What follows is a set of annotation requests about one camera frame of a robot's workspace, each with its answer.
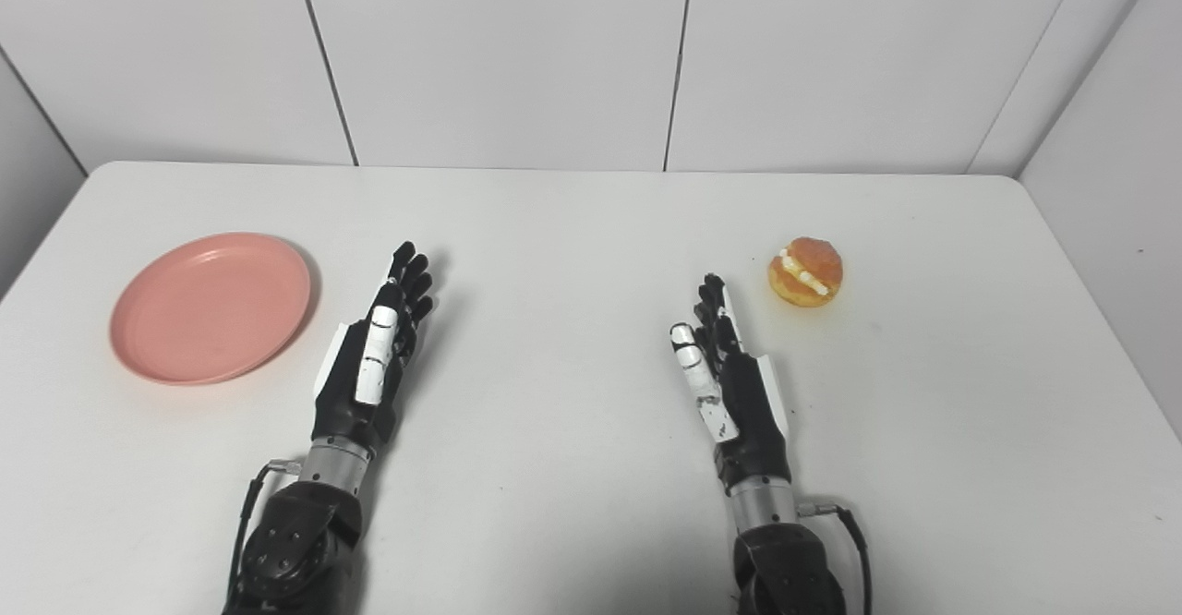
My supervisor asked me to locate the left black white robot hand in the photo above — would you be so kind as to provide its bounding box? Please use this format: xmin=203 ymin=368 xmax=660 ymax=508
xmin=311 ymin=242 xmax=436 ymax=451

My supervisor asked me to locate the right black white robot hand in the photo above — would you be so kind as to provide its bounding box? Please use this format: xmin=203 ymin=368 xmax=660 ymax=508
xmin=669 ymin=273 xmax=793 ymax=494

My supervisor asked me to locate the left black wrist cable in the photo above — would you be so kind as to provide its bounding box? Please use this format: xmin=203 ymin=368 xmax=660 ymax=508
xmin=224 ymin=459 xmax=306 ymax=611

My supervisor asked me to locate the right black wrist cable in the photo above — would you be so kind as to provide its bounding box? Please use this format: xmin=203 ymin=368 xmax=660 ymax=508
xmin=798 ymin=499 xmax=874 ymax=615

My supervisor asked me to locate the cream puff pastry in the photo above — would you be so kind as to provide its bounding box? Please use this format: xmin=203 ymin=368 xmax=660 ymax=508
xmin=767 ymin=236 xmax=844 ymax=308

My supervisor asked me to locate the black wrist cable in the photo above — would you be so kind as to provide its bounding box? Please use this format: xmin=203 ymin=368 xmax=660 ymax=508
xmin=798 ymin=499 xmax=874 ymax=615
xmin=224 ymin=459 xmax=306 ymax=611

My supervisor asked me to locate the pink round plate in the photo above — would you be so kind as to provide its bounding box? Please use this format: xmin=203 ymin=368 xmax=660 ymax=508
xmin=109 ymin=232 xmax=313 ymax=386

